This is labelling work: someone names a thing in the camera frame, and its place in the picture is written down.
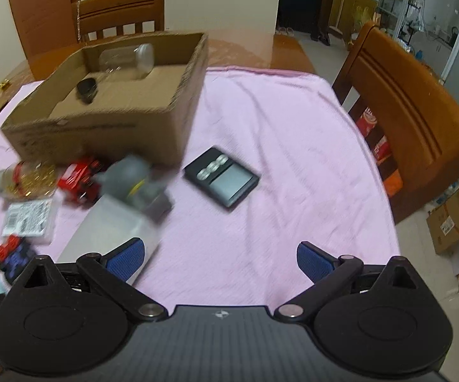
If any bottle of gold capsules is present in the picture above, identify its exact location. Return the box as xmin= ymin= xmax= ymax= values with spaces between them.
xmin=0 ymin=160 xmax=59 ymax=201

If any clear plastic jar silver lid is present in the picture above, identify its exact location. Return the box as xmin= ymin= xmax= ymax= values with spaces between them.
xmin=98 ymin=43 xmax=155 ymax=80

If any red snack packet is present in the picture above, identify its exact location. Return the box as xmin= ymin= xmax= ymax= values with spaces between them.
xmin=373 ymin=135 xmax=391 ymax=166
xmin=357 ymin=107 xmax=379 ymax=138

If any orange packet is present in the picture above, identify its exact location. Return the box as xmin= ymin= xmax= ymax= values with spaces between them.
xmin=385 ymin=169 xmax=404 ymax=197

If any white plastic bottle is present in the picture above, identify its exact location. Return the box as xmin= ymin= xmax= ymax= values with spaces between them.
xmin=56 ymin=195 xmax=162 ymax=287

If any pink cloth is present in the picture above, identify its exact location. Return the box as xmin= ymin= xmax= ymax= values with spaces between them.
xmin=0 ymin=66 xmax=402 ymax=311

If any grey elephant figurine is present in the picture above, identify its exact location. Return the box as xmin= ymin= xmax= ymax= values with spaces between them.
xmin=94 ymin=155 xmax=174 ymax=223

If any cardboard box on floor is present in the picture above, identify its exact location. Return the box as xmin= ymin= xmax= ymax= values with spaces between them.
xmin=426 ymin=187 xmax=459 ymax=255

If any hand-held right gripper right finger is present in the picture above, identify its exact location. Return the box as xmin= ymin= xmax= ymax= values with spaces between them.
xmin=274 ymin=241 xmax=427 ymax=322

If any wooden chair with slatted back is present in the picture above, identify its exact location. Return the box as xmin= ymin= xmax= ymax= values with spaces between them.
xmin=71 ymin=0 xmax=166 ymax=43

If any cardboard box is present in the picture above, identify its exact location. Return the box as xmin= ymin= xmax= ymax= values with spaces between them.
xmin=0 ymin=31 xmax=209 ymax=168
xmin=426 ymin=187 xmax=459 ymax=255

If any small white barcode box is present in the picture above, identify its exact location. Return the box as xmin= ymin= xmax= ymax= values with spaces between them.
xmin=1 ymin=198 xmax=61 ymax=245

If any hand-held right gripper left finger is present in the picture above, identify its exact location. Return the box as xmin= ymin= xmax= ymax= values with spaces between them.
xmin=12 ymin=237 xmax=168 ymax=323

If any wooden chair with grooved back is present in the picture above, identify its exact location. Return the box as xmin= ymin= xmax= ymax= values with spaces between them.
xmin=332 ymin=21 xmax=459 ymax=224

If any black oval brush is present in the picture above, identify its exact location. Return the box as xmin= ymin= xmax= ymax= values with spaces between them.
xmin=76 ymin=77 xmax=99 ymax=103

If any red toy train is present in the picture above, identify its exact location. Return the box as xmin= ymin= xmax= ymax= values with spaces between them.
xmin=57 ymin=157 xmax=109 ymax=205

